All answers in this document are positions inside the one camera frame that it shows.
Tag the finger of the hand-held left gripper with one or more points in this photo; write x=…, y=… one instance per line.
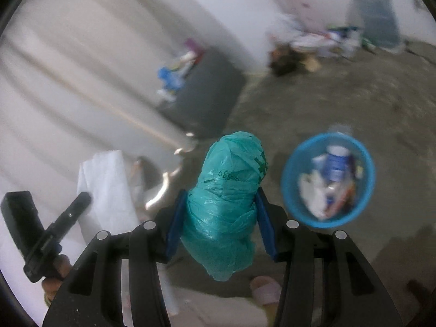
x=70, y=214

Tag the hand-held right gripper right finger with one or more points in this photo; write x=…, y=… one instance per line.
x=267, y=231

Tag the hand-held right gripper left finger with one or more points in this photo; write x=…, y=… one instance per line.
x=173, y=231

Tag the white tissue paper sheet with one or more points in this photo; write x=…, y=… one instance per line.
x=105, y=190

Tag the teal plastic bag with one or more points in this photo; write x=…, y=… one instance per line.
x=224, y=211

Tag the red white snack bag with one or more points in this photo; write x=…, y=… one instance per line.
x=340, y=196

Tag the large clear bottle blue label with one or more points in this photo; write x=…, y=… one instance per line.
x=335, y=165

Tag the blue plastic basket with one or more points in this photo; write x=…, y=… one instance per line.
x=368, y=163

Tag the person's left hand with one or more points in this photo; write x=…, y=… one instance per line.
x=56, y=277

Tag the chrome table leg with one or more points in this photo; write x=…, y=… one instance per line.
x=160, y=190

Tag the pink slipper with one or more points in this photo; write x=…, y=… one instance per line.
x=267, y=289

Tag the grey cabinet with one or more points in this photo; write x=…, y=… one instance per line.
x=211, y=98

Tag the blue white bottle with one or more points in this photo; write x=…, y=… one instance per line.
x=167, y=75

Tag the dark box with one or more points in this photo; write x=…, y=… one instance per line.
x=286, y=61

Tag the brown paper bag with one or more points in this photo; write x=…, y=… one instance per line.
x=311, y=64

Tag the purple box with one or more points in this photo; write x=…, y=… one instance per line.
x=193, y=45

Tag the crumpled white plastic bags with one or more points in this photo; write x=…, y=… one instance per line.
x=327, y=42

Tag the blue water jug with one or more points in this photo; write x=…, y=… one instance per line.
x=374, y=17

